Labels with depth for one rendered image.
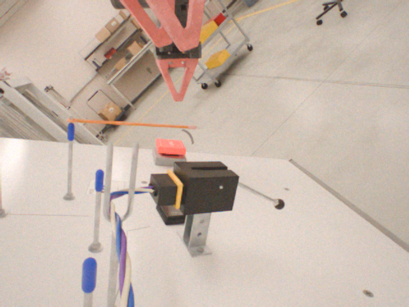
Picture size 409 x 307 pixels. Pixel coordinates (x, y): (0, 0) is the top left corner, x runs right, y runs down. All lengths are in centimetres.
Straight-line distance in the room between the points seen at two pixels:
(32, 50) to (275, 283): 843
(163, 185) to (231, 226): 14
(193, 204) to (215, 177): 3
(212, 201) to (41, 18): 840
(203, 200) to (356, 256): 21
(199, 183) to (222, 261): 9
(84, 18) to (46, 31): 94
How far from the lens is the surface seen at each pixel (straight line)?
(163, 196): 29
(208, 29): 448
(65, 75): 852
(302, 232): 44
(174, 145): 56
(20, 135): 103
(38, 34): 860
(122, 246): 18
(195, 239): 34
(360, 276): 40
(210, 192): 31
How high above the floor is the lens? 129
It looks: 23 degrees down
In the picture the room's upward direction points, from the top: 44 degrees counter-clockwise
